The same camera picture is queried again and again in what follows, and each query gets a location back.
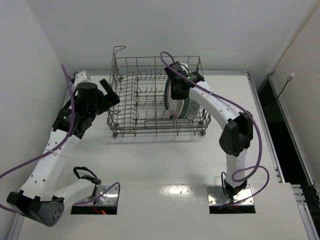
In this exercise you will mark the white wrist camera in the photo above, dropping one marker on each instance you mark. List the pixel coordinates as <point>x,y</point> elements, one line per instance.
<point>82,76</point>
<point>184,67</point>

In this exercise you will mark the green red rimmed plate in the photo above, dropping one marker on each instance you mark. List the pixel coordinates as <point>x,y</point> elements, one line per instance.
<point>177,109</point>
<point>167,93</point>

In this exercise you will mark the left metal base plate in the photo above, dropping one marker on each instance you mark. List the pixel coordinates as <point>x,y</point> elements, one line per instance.
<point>101,197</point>

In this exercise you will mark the metal base plate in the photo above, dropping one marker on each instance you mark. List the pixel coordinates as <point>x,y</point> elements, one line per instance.
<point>101,197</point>
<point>216,197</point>

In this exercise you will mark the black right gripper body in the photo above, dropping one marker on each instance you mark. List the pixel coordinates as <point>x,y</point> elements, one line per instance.
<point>175,75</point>

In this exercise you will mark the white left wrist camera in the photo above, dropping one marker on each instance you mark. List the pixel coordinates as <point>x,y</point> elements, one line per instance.
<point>82,76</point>

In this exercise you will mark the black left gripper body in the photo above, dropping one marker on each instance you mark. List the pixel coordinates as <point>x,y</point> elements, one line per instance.
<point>109,92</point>

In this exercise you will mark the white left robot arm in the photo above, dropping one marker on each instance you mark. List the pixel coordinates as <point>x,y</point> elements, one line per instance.
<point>38,199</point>

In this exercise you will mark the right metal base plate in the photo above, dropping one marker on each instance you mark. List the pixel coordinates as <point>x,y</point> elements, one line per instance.
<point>216,197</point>

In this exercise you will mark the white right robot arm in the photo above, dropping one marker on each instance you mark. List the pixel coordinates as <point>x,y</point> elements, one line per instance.
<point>237,128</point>

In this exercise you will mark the grey wire dish rack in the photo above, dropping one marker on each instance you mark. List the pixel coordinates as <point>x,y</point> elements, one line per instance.
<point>140,83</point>

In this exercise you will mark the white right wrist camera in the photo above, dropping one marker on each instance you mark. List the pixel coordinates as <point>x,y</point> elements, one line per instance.
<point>184,67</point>

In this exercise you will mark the white plate with grey pattern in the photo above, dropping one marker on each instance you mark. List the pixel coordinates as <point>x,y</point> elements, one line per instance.
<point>193,110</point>

